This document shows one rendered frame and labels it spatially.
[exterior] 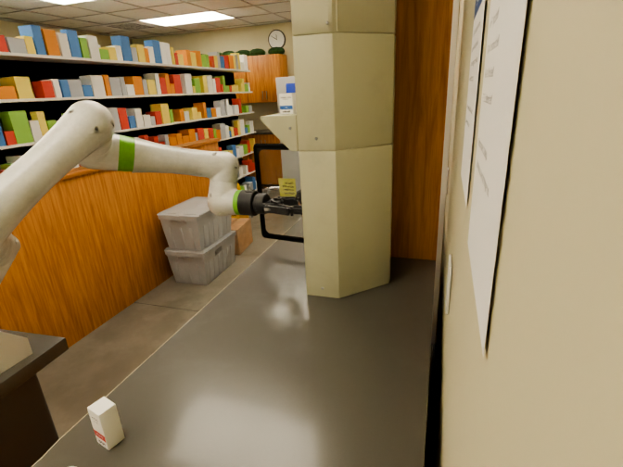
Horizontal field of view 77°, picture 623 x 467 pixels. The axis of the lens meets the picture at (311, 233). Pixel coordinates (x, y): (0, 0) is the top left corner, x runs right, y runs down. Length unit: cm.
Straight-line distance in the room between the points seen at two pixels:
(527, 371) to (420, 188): 133
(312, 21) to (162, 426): 101
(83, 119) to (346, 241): 80
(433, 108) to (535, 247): 129
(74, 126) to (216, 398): 79
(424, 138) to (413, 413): 92
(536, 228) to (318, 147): 99
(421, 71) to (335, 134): 45
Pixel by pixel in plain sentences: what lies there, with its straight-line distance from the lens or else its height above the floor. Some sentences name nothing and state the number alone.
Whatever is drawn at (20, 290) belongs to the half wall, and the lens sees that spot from 294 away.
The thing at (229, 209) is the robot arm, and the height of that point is 119.
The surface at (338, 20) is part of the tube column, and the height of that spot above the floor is 174.
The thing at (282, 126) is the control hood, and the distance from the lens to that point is 117.
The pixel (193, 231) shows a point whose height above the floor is 52.
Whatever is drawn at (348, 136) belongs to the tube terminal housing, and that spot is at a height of 145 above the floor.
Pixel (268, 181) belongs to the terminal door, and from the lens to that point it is 160.
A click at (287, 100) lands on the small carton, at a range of 125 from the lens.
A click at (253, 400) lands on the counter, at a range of 94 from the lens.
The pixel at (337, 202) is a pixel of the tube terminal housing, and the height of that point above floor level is 126.
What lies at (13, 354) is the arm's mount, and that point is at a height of 97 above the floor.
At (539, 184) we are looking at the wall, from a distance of 18.
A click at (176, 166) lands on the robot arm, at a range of 143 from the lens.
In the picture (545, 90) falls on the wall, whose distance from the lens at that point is 18.
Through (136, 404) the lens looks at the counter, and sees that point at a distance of 102.
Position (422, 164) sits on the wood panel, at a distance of 147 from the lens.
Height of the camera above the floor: 157
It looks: 20 degrees down
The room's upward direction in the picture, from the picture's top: 3 degrees counter-clockwise
